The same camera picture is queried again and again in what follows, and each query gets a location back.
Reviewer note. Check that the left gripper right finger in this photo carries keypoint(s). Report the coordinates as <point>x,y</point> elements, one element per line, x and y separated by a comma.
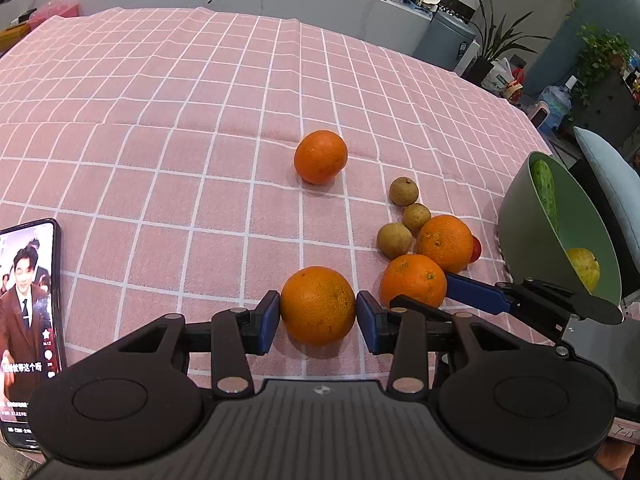
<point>409,331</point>

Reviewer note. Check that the blue cushioned bench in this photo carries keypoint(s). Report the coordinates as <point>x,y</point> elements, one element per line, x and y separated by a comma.
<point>613,187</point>

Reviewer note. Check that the green cucumber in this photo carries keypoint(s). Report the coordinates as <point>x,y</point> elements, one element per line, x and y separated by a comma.
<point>545,187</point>

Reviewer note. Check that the brown longan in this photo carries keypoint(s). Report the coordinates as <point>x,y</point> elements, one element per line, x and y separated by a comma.
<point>415,216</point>
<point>394,240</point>
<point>403,192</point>

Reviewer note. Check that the grey trash bin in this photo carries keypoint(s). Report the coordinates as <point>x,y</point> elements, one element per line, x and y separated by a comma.
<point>445,41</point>

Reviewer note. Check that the pink checkered tablecloth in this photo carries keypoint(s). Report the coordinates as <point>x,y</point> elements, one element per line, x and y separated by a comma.
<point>162,142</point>

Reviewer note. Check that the pink plastic container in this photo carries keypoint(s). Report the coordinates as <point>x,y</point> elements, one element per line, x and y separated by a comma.
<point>60,8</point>

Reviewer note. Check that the orange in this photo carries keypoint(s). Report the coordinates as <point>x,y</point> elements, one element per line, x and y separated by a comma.
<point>448,241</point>
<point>320,157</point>
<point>415,276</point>
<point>317,306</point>

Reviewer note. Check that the black smartphone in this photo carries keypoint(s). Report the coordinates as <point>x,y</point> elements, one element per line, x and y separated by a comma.
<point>31,322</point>

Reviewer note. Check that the red cherry tomato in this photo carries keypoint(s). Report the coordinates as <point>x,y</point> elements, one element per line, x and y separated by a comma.
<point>477,249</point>

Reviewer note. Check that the trailing green plant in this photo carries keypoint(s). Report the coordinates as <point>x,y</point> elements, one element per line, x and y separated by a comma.
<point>602,53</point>

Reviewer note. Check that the green colander bowl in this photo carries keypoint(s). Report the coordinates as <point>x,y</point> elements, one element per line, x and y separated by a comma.
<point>534,247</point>

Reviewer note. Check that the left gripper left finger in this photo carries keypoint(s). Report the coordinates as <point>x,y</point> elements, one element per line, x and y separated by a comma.
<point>229,338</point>

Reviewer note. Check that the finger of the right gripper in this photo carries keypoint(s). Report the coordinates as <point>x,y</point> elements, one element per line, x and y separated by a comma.
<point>481,296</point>

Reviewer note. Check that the water jug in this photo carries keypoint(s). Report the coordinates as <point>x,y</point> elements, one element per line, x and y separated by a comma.
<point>559,103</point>

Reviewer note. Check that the potted plant by bin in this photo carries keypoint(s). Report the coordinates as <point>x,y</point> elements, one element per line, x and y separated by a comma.
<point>496,37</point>

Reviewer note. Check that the dark cabinet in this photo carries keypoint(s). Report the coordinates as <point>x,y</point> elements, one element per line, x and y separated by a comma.
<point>611,112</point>

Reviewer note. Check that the yellow-green pear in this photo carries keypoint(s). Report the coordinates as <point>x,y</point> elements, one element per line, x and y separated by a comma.
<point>586,266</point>

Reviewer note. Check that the white shopping bag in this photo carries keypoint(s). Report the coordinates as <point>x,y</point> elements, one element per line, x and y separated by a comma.
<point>498,77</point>

